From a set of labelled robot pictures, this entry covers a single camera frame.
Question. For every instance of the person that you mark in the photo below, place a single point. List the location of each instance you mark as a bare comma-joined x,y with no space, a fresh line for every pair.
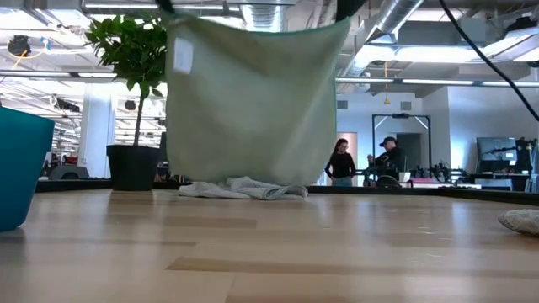
391,157
341,164

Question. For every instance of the black ceiling fixture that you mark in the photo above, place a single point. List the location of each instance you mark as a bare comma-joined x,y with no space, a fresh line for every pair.
19,45

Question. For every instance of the green microfiber towel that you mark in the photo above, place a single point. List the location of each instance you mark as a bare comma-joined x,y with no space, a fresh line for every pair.
252,105

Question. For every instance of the black gantry frame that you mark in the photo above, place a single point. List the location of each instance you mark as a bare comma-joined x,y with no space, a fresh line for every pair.
400,115

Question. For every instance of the grey waffle weave towel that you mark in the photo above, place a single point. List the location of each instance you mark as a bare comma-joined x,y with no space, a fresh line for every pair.
522,221

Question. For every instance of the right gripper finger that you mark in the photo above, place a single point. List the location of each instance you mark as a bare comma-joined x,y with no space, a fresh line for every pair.
349,8

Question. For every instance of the grey towel with white label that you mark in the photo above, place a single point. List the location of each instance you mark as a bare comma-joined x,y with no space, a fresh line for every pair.
244,190

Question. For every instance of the silver ventilation duct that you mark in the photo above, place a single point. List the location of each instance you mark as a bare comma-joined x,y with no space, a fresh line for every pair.
396,17

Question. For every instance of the teal plastic bin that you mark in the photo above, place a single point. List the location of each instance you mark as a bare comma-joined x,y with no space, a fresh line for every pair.
21,168

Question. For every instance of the green plant in black pot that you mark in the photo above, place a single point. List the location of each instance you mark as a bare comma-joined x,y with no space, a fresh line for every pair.
135,54

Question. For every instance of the black monitor with lit screen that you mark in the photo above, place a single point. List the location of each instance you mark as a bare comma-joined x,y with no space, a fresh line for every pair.
497,149

